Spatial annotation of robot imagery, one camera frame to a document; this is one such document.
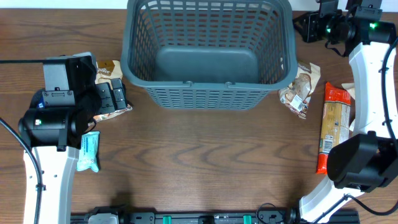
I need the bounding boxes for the brown-white snack bag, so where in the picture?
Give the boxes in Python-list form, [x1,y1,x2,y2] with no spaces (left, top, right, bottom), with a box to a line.
[94,60,132,122]
[279,60,321,119]

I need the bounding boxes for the teal wet wipes pack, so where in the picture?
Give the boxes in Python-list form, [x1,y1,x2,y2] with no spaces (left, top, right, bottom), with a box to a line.
[76,131,100,172]

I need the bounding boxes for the orange pasta package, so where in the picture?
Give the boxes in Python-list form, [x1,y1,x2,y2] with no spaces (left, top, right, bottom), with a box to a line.
[316,82,351,174]

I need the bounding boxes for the Kleenex tissue multipack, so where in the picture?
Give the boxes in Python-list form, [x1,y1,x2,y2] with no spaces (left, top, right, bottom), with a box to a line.
[36,97,45,108]

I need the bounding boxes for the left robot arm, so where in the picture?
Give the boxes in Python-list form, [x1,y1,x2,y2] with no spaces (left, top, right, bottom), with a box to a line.
[18,52,127,223]

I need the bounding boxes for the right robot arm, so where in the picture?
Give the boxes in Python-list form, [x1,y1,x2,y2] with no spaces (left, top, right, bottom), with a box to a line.
[284,0,397,223]

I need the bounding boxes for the grey plastic basket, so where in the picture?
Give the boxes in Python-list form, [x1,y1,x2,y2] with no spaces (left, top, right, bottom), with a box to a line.
[121,0,298,110]

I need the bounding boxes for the left black cable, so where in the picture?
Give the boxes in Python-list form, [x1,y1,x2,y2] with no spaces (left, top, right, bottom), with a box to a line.
[0,58,44,224]

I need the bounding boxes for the black cable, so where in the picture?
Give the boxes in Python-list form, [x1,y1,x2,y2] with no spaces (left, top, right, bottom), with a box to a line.
[0,58,44,224]
[346,30,398,218]

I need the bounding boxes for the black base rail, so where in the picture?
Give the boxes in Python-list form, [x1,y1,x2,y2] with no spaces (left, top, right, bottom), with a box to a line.
[70,205,361,224]

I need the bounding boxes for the right black cable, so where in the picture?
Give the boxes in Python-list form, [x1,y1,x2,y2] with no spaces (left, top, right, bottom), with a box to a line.
[346,30,398,218]

